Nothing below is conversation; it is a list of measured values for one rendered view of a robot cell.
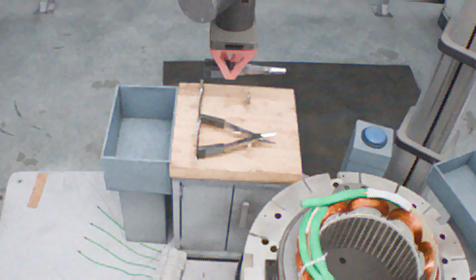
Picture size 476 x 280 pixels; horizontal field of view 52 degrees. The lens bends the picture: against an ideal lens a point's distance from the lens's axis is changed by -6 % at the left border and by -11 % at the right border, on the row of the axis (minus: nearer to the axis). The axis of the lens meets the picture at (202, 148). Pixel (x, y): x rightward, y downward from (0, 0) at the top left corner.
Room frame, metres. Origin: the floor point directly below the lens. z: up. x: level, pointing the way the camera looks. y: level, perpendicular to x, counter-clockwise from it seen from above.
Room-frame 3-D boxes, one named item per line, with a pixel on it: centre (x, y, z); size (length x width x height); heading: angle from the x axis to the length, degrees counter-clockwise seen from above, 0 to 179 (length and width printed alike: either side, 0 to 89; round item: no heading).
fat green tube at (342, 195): (0.39, -0.20, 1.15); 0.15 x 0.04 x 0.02; 89
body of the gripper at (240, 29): (0.63, -0.04, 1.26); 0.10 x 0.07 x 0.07; 1
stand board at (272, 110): (0.60, -0.05, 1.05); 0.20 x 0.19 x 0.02; 90
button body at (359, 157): (0.61, -0.30, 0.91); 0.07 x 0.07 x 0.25; 74
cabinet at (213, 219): (0.60, -0.05, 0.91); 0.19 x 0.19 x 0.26; 0
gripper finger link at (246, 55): (0.63, -0.04, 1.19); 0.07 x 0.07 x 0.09; 1
